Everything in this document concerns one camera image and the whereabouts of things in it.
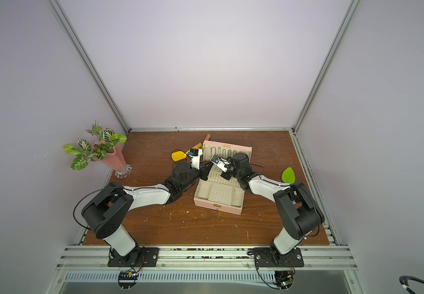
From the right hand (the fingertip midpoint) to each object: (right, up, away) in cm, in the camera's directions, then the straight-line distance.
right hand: (224, 157), depth 91 cm
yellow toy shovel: (-28, 0, +17) cm, 33 cm away
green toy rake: (-10, +11, +24) cm, 28 cm away
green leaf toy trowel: (+36, -11, +7) cm, 38 cm away
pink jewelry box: (-4, -16, -6) cm, 17 cm away
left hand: (-5, -2, -7) cm, 9 cm away
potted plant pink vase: (-57, +5, -7) cm, 57 cm away
